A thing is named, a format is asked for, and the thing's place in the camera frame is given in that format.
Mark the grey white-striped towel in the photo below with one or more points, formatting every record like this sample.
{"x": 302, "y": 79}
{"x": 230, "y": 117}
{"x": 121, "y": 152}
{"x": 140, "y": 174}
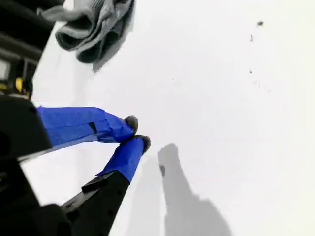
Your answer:
{"x": 98, "y": 27}

